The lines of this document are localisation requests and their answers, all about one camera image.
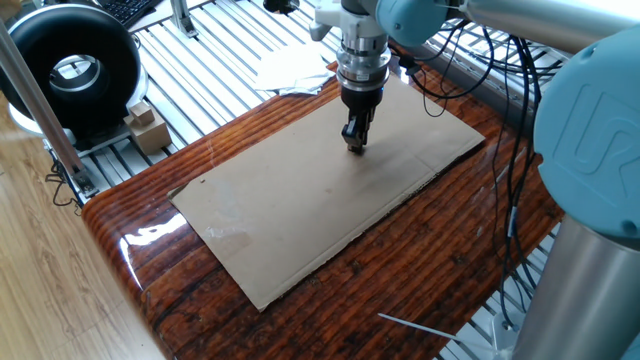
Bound glossy brown wooden board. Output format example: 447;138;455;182
82;34;564;360

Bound brown cardboard sheet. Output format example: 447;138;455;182
167;69;486;312

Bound thin black cables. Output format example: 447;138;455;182
44;159;84;216

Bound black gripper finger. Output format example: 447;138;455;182
341;113;362;146
349;113;376;155

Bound large light wooden block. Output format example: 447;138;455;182
123;110;173;155

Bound black keyboard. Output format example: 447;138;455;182
97;0;161;29

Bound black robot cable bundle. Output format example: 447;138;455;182
389;19;576;331

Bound white crumpled cloth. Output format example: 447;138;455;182
253;43;336;96

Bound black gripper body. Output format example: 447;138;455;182
341;84;386;116

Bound white cable tie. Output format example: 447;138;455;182
377;312;466;344

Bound aluminium frame profile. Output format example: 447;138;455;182
169;0;199;39
0;19;100;199

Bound medium light wooden block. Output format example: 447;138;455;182
128;101;156;126

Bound black ring-shaped device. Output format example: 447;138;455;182
0;3;150;139

